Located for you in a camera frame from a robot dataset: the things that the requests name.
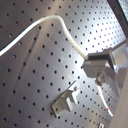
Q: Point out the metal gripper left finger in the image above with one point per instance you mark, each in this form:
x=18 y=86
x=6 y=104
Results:
x=99 y=70

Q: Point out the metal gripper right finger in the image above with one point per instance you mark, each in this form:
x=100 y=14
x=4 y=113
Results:
x=106 y=54

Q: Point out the metal cable clip bracket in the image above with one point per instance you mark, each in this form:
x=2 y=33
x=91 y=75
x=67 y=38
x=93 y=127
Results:
x=67 y=99

